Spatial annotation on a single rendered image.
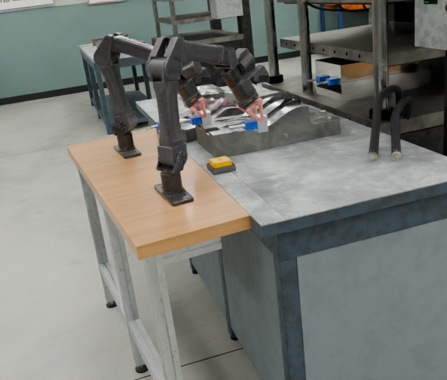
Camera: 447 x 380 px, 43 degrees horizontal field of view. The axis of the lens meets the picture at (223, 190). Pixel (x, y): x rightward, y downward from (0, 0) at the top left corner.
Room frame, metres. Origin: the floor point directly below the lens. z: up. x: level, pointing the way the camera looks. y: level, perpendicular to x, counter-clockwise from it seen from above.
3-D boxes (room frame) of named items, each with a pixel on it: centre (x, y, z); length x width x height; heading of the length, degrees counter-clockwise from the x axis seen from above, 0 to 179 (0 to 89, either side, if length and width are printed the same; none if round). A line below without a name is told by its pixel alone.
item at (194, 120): (2.15, 0.08, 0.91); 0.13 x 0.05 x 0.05; 105
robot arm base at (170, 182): (1.67, 0.15, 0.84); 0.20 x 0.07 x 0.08; 21
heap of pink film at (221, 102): (2.47, -0.02, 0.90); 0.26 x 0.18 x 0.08; 122
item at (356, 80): (2.89, -0.83, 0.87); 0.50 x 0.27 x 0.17; 105
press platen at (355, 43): (2.98, -0.94, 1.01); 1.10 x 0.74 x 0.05; 15
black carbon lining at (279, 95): (2.16, -0.18, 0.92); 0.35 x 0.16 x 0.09; 105
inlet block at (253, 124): (1.89, -0.11, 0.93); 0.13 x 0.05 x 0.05; 106
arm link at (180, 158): (1.67, 0.15, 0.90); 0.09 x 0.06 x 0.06; 44
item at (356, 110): (2.96, -0.89, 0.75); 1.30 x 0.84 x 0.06; 15
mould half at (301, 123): (2.16, -0.20, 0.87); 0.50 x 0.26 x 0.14; 105
